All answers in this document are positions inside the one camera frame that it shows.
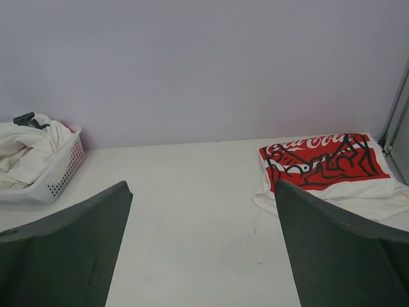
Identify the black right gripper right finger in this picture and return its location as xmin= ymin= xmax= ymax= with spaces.
xmin=275 ymin=180 xmax=408 ymax=306

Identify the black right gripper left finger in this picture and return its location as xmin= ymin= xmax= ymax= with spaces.
xmin=1 ymin=181 xmax=133 ymax=306

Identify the white plastic laundry basket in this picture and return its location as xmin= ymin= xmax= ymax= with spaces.
xmin=1 ymin=125 xmax=85 ymax=205

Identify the folded Coca-Cola print t-shirt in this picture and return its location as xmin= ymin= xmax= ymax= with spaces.
xmin=252 ymin=133 xmax=408 ymax=221

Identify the cream shirt in basket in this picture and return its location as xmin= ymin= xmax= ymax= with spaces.
xmin=1 ymin=113 xmax=73 ymax=190

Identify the black garment in basket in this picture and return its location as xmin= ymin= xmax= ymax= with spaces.
xmin=13 ymin=112 xmax=50 ymax=130

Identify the aluminium frame post right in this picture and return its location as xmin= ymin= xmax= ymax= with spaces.
xmin=379 ymin=60 xmax=408 ymax=185

